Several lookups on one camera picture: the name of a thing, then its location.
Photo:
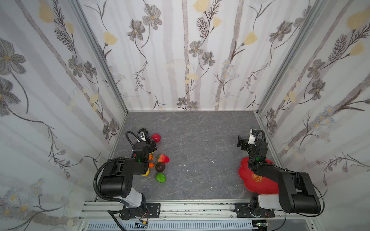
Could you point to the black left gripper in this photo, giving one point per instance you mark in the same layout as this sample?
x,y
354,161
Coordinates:
x,y
147,139

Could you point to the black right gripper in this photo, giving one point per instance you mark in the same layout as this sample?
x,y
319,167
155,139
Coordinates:
x,y
244,143

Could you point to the yellow lemon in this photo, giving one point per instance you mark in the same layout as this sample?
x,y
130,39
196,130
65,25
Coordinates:
x,y
146,174

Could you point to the red flower-shaped plate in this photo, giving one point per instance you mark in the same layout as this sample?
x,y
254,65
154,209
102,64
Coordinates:
x,y
255,183

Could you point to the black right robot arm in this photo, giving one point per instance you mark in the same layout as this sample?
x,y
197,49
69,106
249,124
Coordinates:
x,y
296,193

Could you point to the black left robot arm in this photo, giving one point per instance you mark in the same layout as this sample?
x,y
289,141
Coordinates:
x,y
114,181

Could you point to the dark red wrinkled fruit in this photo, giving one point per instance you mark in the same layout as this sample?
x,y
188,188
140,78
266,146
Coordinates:
x,y
156,138

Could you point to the black grape bunch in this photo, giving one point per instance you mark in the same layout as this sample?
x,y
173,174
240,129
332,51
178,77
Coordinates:
x,y
145,131

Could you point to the red strawberry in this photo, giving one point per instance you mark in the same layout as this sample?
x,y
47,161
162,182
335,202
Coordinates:
x,y
163,159

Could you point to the dark brown avocado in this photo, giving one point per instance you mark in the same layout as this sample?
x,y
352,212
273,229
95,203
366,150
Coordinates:
x,y
160,167

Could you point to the green lime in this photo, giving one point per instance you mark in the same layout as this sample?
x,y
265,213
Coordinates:
x,y
161,178

